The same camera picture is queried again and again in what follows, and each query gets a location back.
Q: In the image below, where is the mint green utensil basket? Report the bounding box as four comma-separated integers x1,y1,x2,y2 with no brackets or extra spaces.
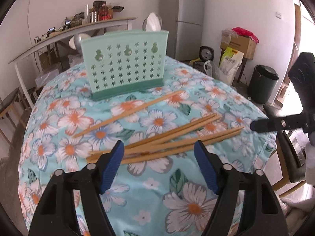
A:
81,30,169,101

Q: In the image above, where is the white long side table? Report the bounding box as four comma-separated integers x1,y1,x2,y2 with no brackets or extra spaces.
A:
9,17,137,109

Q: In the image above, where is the white plastic ladle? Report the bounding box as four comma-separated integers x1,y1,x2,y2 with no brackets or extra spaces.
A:
69,33,91,53

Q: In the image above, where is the floral blue tablecloth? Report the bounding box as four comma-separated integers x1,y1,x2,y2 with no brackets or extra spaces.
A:
18,57,277,235

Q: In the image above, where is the black rice cooker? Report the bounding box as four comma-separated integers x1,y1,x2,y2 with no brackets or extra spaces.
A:
193,46,215,73

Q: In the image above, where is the white gloved right hand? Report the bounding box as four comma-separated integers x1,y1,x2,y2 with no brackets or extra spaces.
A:
305,132,315,185

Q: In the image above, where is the black trash bin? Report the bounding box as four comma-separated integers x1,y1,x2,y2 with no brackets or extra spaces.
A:
247,65,279,104

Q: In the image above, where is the grey refrigerator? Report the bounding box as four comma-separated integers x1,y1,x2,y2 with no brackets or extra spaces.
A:
159,0,205,61

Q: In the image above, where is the clear plastic bag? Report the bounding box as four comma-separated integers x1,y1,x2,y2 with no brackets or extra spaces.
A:
203,60,227,82

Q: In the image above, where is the cardboard box with red bag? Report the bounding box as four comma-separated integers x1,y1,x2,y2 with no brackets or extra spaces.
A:
220,27,259,60

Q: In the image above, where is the wooden chair dark seat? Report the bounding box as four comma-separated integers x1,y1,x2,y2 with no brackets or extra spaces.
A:
0,87,28,146

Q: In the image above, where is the white rice sack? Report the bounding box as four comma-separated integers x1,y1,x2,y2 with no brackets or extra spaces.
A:
219,46,244,85

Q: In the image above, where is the wooden chopstick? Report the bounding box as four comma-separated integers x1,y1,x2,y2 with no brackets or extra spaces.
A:
86,126,245,161
73,90,183,138
88,112,219,156
125,113,221,155
86,129,241,165

